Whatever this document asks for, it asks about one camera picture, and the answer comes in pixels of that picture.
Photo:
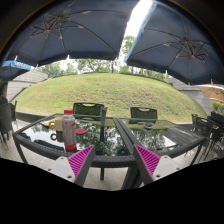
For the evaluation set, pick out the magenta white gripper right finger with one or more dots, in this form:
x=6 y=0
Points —
x=152 y=166

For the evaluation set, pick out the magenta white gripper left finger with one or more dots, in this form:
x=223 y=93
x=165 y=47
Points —
x=75 y=167

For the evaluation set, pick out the right wicker glass table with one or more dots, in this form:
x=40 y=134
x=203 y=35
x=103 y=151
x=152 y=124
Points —
x=166 y=138

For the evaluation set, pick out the wicker glass table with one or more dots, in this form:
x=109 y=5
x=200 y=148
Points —
x=166 y=138
x=52 y=137

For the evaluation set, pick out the red bottle lid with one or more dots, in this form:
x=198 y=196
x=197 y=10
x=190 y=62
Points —
x=80 y=131

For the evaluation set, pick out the small dark ashtray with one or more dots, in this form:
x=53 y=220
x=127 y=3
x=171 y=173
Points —
x=148 y=125

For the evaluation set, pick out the left wicker glass table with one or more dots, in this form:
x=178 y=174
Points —
x=52 y=137

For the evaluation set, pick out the yellow mug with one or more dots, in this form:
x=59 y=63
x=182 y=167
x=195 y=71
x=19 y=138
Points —
x=56 y=124

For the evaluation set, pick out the plastic bottle with red cap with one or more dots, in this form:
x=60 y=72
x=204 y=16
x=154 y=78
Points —
x=68 y=125

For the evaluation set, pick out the right dark wicker chair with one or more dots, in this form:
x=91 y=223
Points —
x=143 y=112

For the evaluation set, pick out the dark wicker chair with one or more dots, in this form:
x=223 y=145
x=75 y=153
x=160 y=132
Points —
x=87 y=108
x=143 y=112

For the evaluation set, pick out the left dark wicker chair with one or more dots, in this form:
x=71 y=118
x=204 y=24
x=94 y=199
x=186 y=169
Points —
x=87 y=108

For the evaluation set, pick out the grey umbrella pole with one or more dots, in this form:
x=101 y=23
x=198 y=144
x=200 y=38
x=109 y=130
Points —
x=103 y=115

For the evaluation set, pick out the dark chairs far right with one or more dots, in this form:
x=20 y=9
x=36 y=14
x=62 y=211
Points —
x=211 y=131

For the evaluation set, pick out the dark chair far left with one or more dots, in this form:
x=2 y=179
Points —
x=7 y=116

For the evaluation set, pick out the beige umbrella far right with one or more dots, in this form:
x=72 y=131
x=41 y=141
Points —
x=214 y=92

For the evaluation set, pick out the right dark blue umbrella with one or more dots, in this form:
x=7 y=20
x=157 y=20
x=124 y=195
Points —
x=170 y=41

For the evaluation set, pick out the dark blue umbrella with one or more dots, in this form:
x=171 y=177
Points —
x=170 y=41
x=67 y=28

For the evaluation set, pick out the left dark blue umbrella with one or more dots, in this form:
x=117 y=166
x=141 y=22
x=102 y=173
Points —
x=67 y=28

